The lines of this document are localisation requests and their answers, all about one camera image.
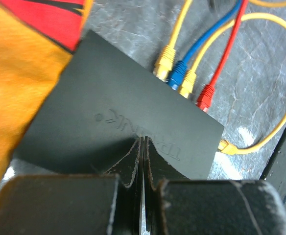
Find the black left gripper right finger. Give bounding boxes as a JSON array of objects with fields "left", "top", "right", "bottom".
[{"left": 144, "top": 137, "right": 286, "bottom": 235}]

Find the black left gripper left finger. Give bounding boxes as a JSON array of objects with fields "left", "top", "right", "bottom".
[{"left": 0, "top": 138, "right": 144, "bottom": 235}]

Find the black network switch box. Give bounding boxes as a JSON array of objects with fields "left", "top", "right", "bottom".
[{"left": 13, "top": 31, "right": 224, "bottom": 179}]

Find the yellow ethernet cable short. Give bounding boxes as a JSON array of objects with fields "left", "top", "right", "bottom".
[{"left": 152, "top": 0, "right": 286, "bottom": 81}]

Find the orange Mickey Mouse pillow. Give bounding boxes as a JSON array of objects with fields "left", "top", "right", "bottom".
[{"left": 0, "top": 0, "right": 93, "bottom": 181}]

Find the red ethernet cable bottom port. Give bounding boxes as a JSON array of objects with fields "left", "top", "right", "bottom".
[{"left": 196, "top": 0, "right": 249, "bottom": 113}]

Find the yellow ethernet cable long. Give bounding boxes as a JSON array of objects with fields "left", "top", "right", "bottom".
[{"left": 178, "top": 12, "right": 286, "bottom": 155}]

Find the blue ethernet cable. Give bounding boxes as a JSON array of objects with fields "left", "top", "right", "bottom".
[{"left": 167, "top": 0, "right": 243, "bottom": 91}]

